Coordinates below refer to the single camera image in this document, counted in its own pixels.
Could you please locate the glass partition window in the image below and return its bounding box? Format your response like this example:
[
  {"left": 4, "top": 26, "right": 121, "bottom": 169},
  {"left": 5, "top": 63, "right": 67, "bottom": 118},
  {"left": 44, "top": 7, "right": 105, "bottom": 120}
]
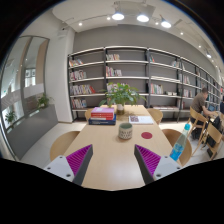
[{"left": 0, "top": 36, "right": 57, "bottom": 160}]

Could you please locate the blue plastic water bottle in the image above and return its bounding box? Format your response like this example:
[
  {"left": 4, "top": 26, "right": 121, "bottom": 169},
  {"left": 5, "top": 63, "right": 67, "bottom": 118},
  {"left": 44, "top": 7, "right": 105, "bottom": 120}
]
[{"left": 170, "top": 124, "right": 190, "bottom": 161}]

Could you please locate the wooden chair near left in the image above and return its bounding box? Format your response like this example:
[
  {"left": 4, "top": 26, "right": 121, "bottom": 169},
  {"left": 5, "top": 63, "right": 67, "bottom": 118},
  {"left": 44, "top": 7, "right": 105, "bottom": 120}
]
[{"left": 50, "top": 131, "right": 79, "bottom": 161}]

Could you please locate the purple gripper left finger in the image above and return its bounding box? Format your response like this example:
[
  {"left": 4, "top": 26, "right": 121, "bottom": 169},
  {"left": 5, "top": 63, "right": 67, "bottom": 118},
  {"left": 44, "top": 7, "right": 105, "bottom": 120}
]
[{"left": 43, "top": 143, "right": 94, "bottom": 186}]

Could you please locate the green patterned ceramic cup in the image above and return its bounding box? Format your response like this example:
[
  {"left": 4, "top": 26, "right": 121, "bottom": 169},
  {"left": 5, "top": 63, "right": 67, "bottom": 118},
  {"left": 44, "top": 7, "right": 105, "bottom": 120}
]
[{"left": 118, "top": 123, "right": 133, "bottom": 140}]

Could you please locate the wooden chair far left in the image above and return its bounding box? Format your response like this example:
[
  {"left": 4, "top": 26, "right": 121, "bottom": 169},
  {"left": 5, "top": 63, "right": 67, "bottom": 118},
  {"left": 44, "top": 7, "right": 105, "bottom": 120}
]
[{"left": 85, "top": 108, "right": 93, "bottom": 121}]

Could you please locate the seated man brown shirt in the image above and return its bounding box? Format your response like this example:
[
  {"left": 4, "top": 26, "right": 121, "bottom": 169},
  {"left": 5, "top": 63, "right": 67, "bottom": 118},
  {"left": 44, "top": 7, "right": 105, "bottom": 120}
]
[{"left": 191, "top": 88, "right": 216, "bottom": 139}]

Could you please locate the dark blue bottom book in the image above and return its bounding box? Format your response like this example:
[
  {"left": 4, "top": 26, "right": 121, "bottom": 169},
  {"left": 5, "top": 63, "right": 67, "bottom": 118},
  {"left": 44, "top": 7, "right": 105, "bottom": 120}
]
[{"left": 88, "top": 115, "right": 116, "bottom": 125}]

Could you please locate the wooden folding chair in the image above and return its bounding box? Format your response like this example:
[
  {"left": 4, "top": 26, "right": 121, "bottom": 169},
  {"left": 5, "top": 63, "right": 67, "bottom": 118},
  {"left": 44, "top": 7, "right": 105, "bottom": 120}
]
[
  {"left": 201, "top": 123, "right": 222, "bottom": 160},
  {"left": 187, "top": 107, "right": 209, "bottom": 141}
]

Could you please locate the wooden chair far right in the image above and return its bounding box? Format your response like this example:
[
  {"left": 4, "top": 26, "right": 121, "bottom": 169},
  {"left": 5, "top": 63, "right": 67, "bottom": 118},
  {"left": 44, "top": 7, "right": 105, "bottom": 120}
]
[{"left": 147, "top": 108, "right": 163, "bottom": 124}]

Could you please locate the wooden chair near right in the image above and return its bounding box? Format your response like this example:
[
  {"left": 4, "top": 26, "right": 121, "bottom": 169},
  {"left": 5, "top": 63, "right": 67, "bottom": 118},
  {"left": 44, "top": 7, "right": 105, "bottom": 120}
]
[{"left": 163, "top": 129, "right": 192, "bottom": 166}]

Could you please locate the ceiling spot light middle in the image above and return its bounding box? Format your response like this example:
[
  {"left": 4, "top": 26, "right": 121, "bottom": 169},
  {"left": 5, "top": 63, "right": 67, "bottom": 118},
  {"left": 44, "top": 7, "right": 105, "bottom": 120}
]
[{"left": 137, "top": 14, "right": 149, "bottom": 23}]

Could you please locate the red round coaster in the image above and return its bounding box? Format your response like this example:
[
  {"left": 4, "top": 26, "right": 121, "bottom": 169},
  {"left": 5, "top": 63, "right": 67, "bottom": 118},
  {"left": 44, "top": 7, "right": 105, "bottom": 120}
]
[{"left": 141, "top": 132, "right": 152, "bottom": 139}]

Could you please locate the large grey bookshelf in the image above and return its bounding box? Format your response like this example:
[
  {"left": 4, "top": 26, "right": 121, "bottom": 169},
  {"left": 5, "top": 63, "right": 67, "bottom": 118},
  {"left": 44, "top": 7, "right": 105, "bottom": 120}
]
[{"left": 67, "top": 46, "right": 222, "bottom": 120}]

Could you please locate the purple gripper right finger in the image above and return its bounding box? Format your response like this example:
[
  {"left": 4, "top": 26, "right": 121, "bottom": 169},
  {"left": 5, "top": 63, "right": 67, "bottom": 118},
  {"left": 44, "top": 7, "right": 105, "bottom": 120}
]
[{"left": 133, "top": 143, "right": 183, "bottom": 186}]

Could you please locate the ceiling spot light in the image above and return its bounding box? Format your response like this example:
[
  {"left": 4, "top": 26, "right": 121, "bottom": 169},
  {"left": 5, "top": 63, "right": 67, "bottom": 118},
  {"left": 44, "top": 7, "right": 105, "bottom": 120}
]
[
  {"left": 137, "top": 14, "right": 149, "bottom": 23},
  {"left": 161, "top": 20, "right": 171, "bottom": 29},
  {"left": 112, "top": 12, "right": 124, "bottom": 21}
]

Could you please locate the ceiling spot light right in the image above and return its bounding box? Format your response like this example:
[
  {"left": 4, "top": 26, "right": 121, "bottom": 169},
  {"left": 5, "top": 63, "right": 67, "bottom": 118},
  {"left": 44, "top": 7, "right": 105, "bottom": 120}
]
[{"left": 161, "top": 20, "right": 171, "bottom": 29}]

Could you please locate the red book stack top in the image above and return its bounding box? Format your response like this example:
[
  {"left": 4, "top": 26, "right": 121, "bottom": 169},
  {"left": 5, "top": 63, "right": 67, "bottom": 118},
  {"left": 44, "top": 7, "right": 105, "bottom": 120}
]
[{"left": 91, "top": 107, "right": 114, "bottom": 120}]

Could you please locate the green potted plant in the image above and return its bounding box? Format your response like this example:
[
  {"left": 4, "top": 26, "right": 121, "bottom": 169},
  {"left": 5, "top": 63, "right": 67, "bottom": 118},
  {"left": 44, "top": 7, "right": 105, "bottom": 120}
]
[{"left": 99, "top": 82, "right": 146, "bottom": 115}]

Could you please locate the ceiling spot light left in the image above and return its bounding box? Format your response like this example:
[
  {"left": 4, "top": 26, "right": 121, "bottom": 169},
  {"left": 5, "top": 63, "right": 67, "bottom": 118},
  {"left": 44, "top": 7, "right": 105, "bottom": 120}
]
[{"left": 112, "top": 12, "right": 124, "bottom": 21}]

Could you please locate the open magazine on table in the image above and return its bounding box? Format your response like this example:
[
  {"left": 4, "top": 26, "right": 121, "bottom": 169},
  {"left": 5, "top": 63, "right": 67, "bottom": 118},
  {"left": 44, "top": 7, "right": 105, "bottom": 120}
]
[{"left": 129, "top": 115, "right": 154, "bottom": 125}]

